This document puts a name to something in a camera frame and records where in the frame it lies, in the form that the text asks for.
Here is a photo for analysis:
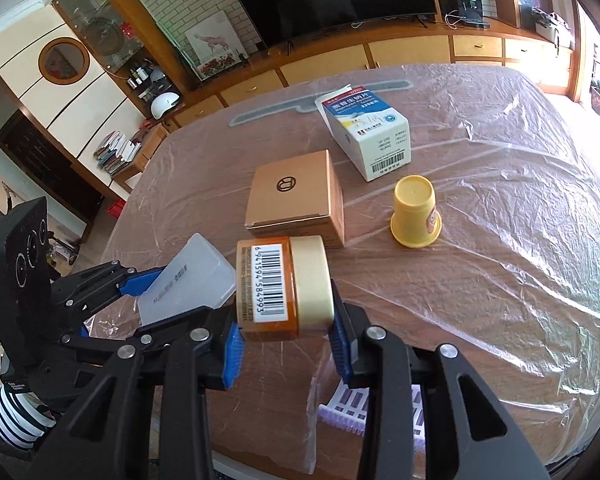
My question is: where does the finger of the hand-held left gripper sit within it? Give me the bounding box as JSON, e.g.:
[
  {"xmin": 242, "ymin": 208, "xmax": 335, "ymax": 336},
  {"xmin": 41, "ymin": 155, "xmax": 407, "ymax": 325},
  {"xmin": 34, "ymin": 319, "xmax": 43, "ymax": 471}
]
[
  {"xmin": 61, "ymin": 306, "xmax": 232, "ymax": 362},
  {"xmin": 52, "ymin": 260, "xmax": 167, "ymax": 322}
]

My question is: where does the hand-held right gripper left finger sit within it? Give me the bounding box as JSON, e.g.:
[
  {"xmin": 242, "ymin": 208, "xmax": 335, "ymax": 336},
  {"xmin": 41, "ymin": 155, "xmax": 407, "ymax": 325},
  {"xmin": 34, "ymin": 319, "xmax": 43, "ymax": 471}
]
[{"xmin": 35, "ymin": 322, "xmax": 247, "ymax": 480}]

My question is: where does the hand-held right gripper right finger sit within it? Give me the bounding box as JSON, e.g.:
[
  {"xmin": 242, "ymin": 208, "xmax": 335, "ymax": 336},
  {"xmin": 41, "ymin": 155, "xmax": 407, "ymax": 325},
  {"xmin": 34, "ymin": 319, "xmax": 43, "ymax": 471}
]
[{"xmin": 329, "ymin": 279, "xmax": 552, "ymax": 480}]

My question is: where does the white plastic basket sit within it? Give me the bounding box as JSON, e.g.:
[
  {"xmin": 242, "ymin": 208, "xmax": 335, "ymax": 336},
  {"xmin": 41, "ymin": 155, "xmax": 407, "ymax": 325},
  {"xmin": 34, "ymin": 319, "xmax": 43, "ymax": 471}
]
[{"xmin": 317, "ymin": 380, "xmax": 426, "ymax": 454}]

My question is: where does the white translucent plastic box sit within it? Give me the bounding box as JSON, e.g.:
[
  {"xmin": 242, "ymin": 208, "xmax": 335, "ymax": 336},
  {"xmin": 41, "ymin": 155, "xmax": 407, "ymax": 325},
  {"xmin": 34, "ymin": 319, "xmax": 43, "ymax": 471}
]
[{"xmin": 137, "ymin": 232, "xmax": 237, "ymax": 329}]

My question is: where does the amber jar with gold lid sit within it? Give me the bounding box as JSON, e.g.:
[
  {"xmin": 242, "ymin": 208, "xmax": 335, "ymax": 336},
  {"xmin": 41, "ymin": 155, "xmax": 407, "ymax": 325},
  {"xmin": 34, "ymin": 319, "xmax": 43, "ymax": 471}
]
[{"xmin": 236, "ymin": 235, "xmax": 336, "ymax": 344}]

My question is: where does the person's left forearm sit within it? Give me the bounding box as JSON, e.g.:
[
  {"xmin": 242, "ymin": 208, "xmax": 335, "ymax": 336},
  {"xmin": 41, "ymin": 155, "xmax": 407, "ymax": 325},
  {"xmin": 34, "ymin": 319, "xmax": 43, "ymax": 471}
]
[{"xmin": 0, "ymin": 385, "xmax": 57, "ymax": 452}]

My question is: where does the stack of books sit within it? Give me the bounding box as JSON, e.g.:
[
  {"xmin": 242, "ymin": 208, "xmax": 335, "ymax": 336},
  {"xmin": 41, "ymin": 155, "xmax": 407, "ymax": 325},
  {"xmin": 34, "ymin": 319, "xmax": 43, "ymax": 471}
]
[{"xmin": 94, "ymin": 131, "xmax": 142, "ymax": 176}]

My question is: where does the yellow plastic cup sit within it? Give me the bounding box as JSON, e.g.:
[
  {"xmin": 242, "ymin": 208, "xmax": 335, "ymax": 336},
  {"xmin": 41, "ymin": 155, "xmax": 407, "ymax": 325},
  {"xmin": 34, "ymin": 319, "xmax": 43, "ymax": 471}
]
[{"xmin": 390, "ymin": 175, "xmax": 442, "ymax": 250}]

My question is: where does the brown cardboard box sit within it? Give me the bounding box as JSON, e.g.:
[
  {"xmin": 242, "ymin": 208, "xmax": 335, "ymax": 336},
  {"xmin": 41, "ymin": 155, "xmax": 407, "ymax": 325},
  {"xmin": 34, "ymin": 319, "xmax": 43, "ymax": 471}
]
[{"xmin": 244, "ymin": 150, "xmax": 346, "ymax": 249}]

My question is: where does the tall cabinet with white doors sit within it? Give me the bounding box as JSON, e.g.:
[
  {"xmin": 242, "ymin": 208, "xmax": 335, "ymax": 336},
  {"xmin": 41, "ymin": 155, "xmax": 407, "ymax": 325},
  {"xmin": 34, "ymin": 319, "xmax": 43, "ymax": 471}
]
[{"xmin": 0, "ymin": 2, "xmax": 147, "ymax": 197}]

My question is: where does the white helmet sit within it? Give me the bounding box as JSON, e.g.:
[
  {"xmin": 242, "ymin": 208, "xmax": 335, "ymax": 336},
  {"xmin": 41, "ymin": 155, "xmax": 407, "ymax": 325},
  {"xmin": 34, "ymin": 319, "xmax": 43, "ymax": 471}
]
[{"xmin": 150, "ymin": 92, "xmax": 184, "ymax": 120}]

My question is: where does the round framed picture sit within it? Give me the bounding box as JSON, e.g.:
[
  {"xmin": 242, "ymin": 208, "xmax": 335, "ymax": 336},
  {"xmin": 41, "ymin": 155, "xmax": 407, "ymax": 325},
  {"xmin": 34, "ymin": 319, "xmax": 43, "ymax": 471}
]
[{"xmin": 37, "ymin": 37, "xmax": 91, "ymax": 86}]

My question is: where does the white and blue carton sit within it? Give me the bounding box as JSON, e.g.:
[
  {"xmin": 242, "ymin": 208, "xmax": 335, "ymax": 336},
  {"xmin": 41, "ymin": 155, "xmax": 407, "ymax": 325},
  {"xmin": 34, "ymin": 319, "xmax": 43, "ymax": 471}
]
[{"xmin": 314, "ymin": 85, "xmax": 412, "ymax": 183}]

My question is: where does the electric fan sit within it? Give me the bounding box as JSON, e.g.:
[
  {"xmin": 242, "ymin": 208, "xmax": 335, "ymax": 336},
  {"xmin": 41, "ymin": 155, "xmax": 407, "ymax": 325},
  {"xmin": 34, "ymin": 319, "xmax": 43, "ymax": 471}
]
[{"xmin": 80, "ymin": 16, "xmax": 126, "ymax": 56}]

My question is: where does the deer painting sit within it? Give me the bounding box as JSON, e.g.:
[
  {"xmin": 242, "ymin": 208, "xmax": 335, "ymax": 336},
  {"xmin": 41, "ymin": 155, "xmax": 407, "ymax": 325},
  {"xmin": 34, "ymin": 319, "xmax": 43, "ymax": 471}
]
[{"xmin": 185, "ymin": 10, "xmax": 244, "ymax": 81}]

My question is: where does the low wooden cabinet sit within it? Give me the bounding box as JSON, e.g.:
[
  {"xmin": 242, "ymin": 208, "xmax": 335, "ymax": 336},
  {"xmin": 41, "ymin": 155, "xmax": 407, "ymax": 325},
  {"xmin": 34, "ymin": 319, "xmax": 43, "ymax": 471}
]
[{"xmin": 107, "ymin": 15, "xmax": 588, "ymax": 196}]

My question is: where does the black coffee machine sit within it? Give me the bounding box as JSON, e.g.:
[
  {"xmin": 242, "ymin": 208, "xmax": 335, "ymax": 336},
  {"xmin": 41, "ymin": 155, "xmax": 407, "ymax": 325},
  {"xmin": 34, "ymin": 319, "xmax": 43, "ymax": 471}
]
[{"xmin": 452, "ymin": 0, "xmax": 490, "ymax": 29}]

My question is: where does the white bin with clutter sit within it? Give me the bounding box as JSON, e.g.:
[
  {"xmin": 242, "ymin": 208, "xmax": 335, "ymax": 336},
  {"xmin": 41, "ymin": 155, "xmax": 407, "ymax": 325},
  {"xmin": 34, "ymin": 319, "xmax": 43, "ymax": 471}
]
[{"xmin": 532, "ymin": 7, "xmax": 574, "ymax": 44}]

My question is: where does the grey flat handle-shaped piece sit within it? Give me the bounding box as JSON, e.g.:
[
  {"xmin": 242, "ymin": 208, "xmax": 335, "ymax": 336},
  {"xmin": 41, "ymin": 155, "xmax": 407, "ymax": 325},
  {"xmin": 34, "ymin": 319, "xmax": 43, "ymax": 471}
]
[{"xmin": 229, "ymin": 80, "xmax": 410, "ymax": 129}]

